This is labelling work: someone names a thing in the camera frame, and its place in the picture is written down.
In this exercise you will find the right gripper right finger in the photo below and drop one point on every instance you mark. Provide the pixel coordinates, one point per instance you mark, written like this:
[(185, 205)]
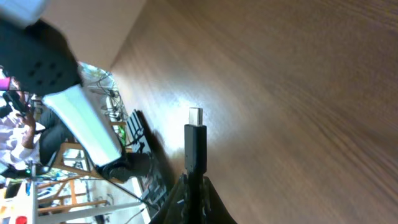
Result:
[(214, 211)]

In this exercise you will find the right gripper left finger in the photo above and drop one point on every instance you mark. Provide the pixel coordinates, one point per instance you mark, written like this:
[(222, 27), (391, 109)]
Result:
[(171, 211)]

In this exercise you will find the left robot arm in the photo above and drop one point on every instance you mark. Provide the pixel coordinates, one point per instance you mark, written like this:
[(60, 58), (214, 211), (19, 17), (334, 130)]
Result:
[(38, 56)]

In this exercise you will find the black keyboard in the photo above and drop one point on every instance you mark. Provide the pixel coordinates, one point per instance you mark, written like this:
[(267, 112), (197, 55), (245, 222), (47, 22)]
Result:
[(148, 156)]

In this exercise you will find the wooden chair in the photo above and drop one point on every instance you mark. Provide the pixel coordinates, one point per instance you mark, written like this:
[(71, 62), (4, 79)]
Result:
[(70, 163)]

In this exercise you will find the seated person in background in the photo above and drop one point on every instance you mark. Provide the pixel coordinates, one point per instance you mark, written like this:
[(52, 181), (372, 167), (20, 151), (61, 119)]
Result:
[(25, 139)]

